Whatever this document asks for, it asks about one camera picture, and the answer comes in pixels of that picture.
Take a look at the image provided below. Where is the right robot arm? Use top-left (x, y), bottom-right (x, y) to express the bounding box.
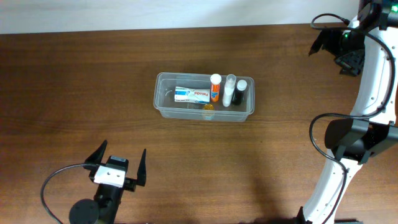
top-left (294, 0), bottom-right (397, 223)

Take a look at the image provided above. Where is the white spray bottle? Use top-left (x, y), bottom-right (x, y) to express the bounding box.
top-left (222, 74), bottom-right (236, 107)

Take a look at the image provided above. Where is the small gold-lid balm jar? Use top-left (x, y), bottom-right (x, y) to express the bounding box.
top-left (202, 104), bottom-right (215, 120)

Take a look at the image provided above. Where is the dark bottle white cap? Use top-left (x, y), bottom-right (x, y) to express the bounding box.
top-left (232, 80), bottom-right (248, 105)

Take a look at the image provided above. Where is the left black cable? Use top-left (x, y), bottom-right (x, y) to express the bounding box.
top-left (40, 163), bottom-right (97, 224)

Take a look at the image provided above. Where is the clear plastic container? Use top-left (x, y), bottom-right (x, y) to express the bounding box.
top-left (154, 72), bottom-right (255, 122)

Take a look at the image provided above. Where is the orange tablet tube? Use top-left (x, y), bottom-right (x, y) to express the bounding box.
top-left (210, 73), bottom-right (222, 102)

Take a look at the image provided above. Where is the white blue medicine box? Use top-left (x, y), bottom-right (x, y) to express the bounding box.
top-left (174, 86), bottom-right (210, 104)

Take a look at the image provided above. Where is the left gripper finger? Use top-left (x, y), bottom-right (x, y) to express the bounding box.
top-left (136, 149), bottom-right (147, 187)
top-left (85, 140), bottom-right (108, 164)

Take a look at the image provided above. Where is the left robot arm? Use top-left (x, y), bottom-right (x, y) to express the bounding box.
top-left (68, 141), bottom-right (147, 224)

